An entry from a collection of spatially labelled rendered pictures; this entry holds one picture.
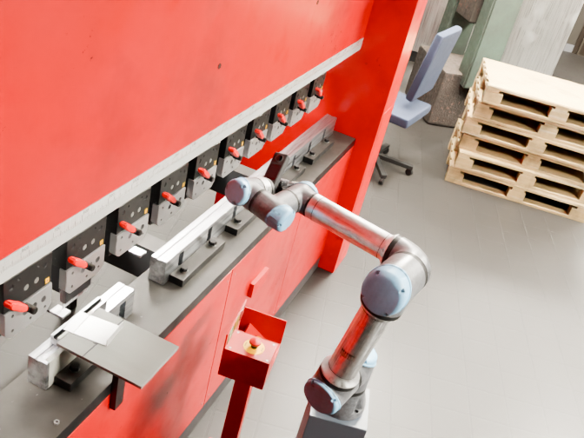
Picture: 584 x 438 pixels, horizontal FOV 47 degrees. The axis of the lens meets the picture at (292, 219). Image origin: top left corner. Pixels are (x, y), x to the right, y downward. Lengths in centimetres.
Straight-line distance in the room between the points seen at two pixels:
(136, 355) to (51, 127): 70
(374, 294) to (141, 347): 65
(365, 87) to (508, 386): 174
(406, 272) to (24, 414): 102
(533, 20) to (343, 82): 516
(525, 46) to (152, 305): 698
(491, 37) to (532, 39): 212
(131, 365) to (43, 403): 24
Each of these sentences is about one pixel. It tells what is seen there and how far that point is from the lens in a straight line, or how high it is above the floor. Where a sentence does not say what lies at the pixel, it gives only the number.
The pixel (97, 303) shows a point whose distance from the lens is 202.
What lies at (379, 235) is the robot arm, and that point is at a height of 139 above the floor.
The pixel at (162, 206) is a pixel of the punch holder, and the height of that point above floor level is 125.
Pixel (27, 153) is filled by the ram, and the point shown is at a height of 162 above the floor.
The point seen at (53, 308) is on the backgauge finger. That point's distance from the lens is 197.
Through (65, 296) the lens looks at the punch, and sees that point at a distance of 183.
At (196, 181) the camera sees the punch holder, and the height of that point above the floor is 125.
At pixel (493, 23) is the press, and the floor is 108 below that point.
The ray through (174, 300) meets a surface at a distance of 224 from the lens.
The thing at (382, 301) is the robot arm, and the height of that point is 134.
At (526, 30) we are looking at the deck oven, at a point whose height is 71.
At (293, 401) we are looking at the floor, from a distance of 323.
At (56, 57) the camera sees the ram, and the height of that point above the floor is 180.
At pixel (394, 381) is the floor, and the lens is 351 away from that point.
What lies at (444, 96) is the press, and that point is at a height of 30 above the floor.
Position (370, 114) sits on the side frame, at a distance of 361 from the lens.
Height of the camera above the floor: 230
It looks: 31 degrees down
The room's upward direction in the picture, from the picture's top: 15 degrees clockwise
